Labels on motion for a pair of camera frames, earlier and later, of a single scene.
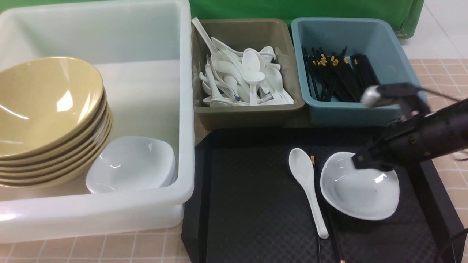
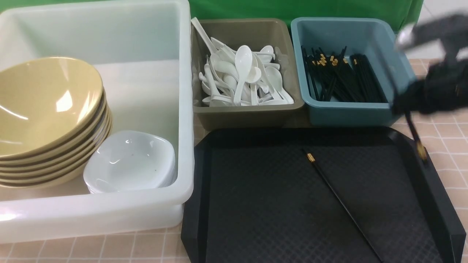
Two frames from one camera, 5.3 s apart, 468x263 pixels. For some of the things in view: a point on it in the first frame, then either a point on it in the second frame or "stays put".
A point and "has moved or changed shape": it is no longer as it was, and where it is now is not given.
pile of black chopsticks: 336,77 stays put
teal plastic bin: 336,59 stays put
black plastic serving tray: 246,206 stays put
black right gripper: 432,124 → 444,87
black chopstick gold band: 339,243 → 311,158
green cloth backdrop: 408,15 stays put
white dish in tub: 125,163 stays put
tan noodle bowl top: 46,104 stays put
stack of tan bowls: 56,123 stays put
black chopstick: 319,250 has moved or changed shape
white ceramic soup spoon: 301,164 → 243,57
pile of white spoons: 238,77 stays put
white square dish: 368,194 → 129,160
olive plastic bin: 253,34 stays put
